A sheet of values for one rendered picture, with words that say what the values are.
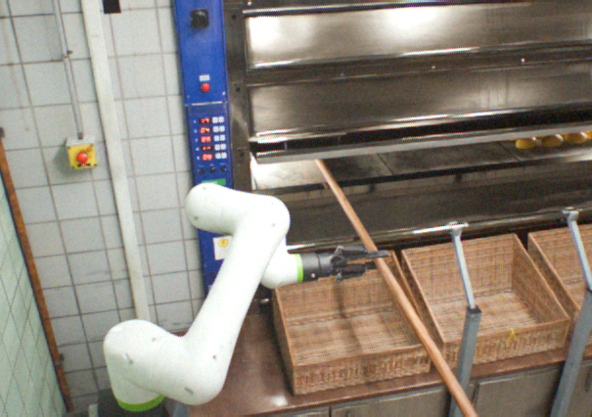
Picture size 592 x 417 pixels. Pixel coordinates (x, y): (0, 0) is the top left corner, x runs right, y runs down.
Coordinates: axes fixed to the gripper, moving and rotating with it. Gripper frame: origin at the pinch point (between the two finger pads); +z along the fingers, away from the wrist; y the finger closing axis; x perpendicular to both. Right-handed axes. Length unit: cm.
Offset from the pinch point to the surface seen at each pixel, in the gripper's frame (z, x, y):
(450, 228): 34.7, -17.8, 3.0
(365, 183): 14, -56, 2
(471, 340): 37, 5, 37
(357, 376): -1, -6, 58
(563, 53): 92, -55, -49
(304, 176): -8, -68, 3
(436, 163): 50, -66, 1
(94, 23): -84, -54, -68
